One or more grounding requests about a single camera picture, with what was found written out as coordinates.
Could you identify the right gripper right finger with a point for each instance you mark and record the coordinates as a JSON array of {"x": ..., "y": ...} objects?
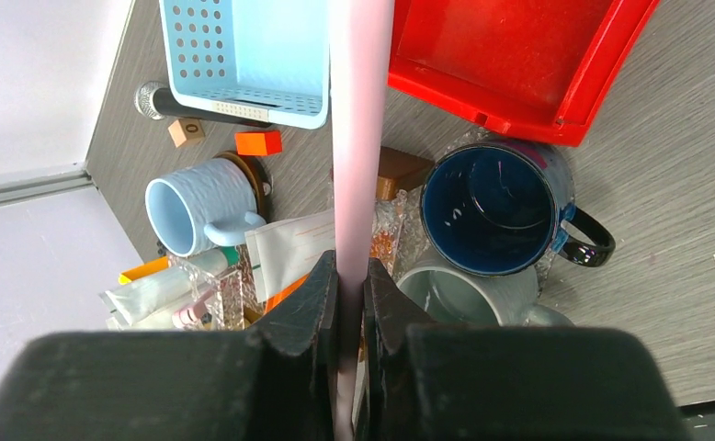
[{"x": 433, "y": 381}]

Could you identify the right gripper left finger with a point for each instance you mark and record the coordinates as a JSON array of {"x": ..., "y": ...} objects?
[{"x": 271, "y": 381}]

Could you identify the grey mug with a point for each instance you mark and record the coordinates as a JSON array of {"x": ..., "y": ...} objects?
[{"x": 450, "y": 295}]

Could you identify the orange cap toothpaste tube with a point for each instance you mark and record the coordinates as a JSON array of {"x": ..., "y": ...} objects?
[{"x": 283, "y": 251}]

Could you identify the teal cap toothpaste tube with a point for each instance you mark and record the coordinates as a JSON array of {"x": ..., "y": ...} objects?
[{"x": 133, "y": 302}]

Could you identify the dark blue mug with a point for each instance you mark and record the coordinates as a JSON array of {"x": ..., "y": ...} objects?
[{"x": 577, "y": 236}]

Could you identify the light blue mug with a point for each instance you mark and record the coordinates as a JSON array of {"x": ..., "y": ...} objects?
[{"x": 202, "y": 207}]

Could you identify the pink toothbrush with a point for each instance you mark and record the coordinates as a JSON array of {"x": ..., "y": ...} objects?
[
  {"x": 360, "y": 35},
  {"x": 195, "y": 316}
]

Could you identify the clear acrylic toothbrush holder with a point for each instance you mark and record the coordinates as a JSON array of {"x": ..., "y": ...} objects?
[{"x": 234, "y": 306}]

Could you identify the pink cap toothpaste tube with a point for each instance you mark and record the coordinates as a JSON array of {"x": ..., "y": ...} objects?
[{"x": 164, "y": 320}]

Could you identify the brown wooden oval tray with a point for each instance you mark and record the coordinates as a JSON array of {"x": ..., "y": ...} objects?
[{"x": 256, "y": 175}]

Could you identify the clear textured oval tray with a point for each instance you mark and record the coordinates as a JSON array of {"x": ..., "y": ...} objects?
[{"x": 504, "y": 206}]

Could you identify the yellow building brick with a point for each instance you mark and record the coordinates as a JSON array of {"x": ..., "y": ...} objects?
[{"x": 144, "y": 270}]

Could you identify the red orange block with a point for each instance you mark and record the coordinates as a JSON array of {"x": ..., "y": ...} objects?
[{"x": 258, "y": 143}]

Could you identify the small wooden cube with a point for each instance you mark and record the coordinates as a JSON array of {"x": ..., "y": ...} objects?
[{"x": 186, "y": 132}]

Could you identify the black microphone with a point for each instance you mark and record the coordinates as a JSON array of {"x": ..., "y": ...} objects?
[{"x": 155, "y": 101}]

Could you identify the light blue plastic basket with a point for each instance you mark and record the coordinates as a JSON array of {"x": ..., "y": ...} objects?
[{"x": 266, "y": 61}]

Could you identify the red plastic bin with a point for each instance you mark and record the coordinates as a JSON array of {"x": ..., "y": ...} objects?
[{"x": 532, "y": 70}]

